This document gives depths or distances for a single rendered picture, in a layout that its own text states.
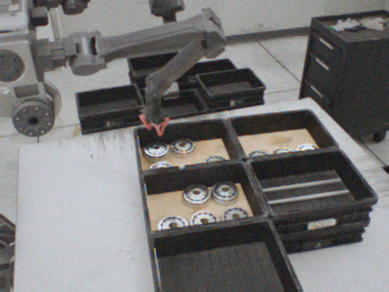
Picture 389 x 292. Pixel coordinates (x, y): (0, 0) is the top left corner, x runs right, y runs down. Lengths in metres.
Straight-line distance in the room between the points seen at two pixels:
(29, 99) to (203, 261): 0.80
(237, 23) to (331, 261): 3.59
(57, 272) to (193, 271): 0.50
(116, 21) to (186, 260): 3.38
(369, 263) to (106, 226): 0.99
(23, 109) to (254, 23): 3.72
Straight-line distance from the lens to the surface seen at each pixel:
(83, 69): 1.23
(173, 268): 1.39
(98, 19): 4.46
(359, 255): 1.70
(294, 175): 1.74
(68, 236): 1.71
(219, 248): 1.44
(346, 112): 3.12
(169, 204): 1.58
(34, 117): 1.57
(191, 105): 2.99
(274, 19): 5.03
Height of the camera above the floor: 1.94
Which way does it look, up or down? 37 degrees down
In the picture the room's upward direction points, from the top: straight up
